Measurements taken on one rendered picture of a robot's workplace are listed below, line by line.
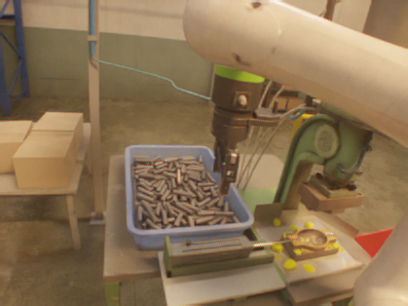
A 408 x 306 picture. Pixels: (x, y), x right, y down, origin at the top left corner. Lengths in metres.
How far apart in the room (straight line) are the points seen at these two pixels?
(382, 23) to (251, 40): 0.42
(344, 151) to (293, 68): 0.44
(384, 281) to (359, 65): 0.48
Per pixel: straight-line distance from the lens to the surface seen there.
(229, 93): 0.48
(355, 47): 0.33
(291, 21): 0.33
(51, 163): 1.79
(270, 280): 0.80
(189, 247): 0.72
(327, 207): 0.78
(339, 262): 0.95
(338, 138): 0.73
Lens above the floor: 1.58
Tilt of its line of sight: 25 degrees down
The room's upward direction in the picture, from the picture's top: 9 degrees clockwise
